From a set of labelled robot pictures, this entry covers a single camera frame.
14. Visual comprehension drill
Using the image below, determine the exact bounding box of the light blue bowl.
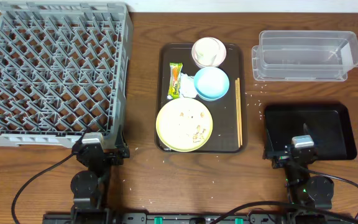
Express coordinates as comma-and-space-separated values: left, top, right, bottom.
194, 67, 230, 101

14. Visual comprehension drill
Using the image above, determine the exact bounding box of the green snack wrapper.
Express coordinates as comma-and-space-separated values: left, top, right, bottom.
167, 63, 183, 100

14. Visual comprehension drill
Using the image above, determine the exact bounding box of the white tissue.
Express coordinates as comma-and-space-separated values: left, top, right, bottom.
180, 73, 197, 98

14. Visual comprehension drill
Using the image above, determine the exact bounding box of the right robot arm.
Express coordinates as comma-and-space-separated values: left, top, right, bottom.
263, 131, 334, 210

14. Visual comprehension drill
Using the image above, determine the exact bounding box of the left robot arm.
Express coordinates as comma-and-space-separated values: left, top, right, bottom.
70, 138, 130, 224

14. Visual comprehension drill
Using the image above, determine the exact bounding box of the black tray bin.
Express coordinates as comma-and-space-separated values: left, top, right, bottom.
264, 103, 357, 161

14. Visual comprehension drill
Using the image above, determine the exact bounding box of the clear plastic bin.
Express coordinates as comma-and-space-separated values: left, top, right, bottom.
252, 30, 358, 82

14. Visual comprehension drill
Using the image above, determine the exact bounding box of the yellow plate with crumbs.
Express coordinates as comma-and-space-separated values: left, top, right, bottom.
155, 98, 213, 152

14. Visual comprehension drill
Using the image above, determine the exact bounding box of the grey plastic dish rack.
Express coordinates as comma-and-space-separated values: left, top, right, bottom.
0, 1, 133, 148

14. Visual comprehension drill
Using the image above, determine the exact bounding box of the cream plastic cup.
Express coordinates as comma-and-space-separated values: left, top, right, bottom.
195, 37, 219, 66

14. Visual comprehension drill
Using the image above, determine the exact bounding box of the dark brown serving tray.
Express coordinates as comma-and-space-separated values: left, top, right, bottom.
156, 43, 247, 154

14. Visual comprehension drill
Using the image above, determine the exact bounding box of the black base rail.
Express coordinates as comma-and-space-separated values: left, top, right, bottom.
42, 212, 343, 224

